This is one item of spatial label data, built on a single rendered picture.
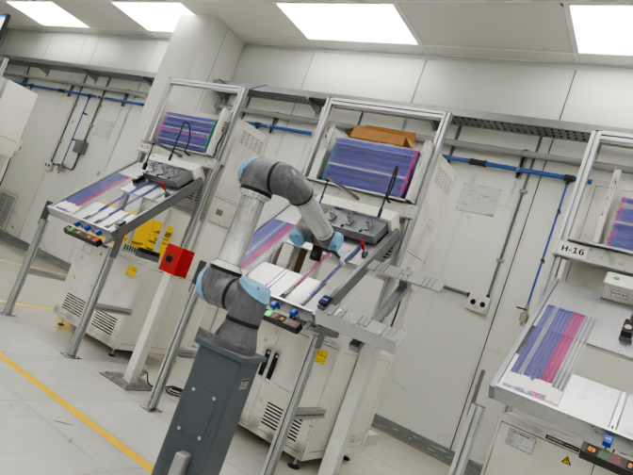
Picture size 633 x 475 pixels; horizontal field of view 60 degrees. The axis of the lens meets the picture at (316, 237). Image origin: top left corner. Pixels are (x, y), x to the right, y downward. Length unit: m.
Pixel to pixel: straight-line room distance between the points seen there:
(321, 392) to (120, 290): 1.57
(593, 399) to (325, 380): 1.16
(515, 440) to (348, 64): 3.85
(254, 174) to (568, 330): 1.30
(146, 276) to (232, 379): 1.86
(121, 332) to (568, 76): 3.56
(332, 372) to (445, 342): 1.67
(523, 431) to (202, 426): 1.21
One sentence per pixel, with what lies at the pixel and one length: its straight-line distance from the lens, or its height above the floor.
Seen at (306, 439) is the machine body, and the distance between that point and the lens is 2.69.
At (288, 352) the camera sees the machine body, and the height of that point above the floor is 0.49.
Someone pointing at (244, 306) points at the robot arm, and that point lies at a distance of 1.80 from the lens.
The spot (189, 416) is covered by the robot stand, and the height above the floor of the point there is 0.32.
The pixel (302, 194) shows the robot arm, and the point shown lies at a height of 1.11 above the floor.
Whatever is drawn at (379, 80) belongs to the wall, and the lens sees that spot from 5.09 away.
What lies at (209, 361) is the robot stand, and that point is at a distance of 1.82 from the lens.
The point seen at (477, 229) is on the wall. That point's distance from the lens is 4.25.
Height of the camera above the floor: 0.84
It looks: 5 degrees up
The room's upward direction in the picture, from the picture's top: 20 degrees clockwise
